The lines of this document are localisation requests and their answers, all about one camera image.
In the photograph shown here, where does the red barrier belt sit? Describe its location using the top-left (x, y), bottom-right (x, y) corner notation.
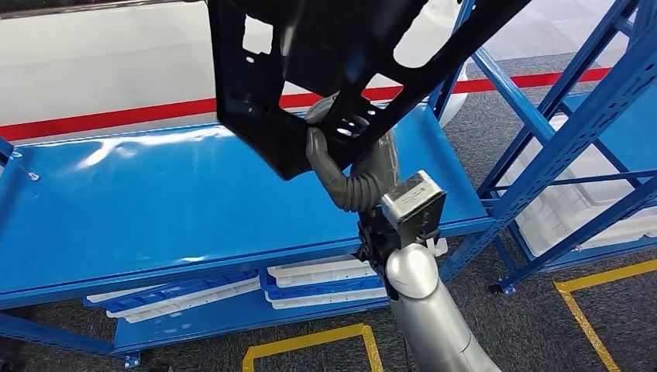
top-left (0, 67), bottom-right (612, 142)

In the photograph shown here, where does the large translucent white bin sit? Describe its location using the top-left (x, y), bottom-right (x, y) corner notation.
top-left (495, 115), bottom-right (657, 258)

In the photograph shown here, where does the blue steel shelf rack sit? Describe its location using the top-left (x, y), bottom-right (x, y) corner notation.
top-left (0, 0), bottom-right (657, 370)
top-left (480, 0), bottom-right (657, 297)

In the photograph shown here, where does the white car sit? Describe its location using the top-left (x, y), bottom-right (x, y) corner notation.
top-left (0, 0), bottom-right (468, 145)

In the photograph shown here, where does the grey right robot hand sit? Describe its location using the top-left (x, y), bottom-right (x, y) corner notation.
top-left (304, 94), bottom-right (401, 214)

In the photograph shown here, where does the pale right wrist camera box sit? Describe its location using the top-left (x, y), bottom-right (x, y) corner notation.
top-left (380, 170), bottom-right (448, 247)

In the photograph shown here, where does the long black plastic panel part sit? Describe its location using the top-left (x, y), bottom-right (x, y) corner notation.
top-left (206, 0), bottom-right (532, 181)

